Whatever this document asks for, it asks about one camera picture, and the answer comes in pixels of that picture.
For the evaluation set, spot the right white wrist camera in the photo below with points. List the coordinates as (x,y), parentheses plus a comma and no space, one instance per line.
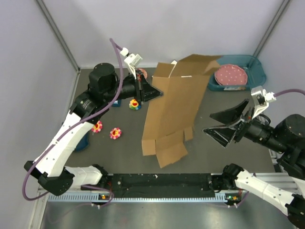
(261,99)

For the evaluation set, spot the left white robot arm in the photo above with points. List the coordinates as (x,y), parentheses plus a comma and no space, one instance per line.
(104,87)

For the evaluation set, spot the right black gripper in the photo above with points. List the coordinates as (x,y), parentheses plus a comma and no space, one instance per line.
(222,134)

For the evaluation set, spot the brown cardboard box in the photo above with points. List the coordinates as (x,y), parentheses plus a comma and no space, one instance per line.
(170,118)

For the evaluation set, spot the teal plastic bin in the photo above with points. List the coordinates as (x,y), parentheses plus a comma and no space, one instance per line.
(251,65)

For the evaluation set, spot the dark blue leaf dish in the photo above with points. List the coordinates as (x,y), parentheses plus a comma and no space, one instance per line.
(83,143)

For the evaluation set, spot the pink polka dot plate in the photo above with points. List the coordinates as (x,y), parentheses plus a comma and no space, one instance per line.
(230,74)

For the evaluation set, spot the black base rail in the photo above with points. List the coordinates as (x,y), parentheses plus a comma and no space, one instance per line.
(185,185)

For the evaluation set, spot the red patterned bowl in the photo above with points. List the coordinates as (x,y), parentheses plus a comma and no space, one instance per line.
(143,72)

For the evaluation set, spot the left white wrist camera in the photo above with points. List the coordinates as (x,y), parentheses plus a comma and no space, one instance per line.
(131,60)

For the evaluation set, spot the blue toothpaste box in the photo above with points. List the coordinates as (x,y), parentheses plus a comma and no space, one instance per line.
(117,103)

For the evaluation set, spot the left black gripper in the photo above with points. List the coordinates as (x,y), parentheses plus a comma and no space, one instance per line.
(144,92)

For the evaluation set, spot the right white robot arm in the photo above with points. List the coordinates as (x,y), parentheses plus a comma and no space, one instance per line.
(287,139)

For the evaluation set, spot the pink flower plush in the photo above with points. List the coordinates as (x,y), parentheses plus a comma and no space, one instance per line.
(115,133)
(97,127)

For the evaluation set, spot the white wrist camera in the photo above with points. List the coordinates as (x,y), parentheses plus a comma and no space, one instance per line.
(131,60)
(261,99)

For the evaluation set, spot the rainbow flower plush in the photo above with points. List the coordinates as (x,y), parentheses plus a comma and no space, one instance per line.
(134,105)

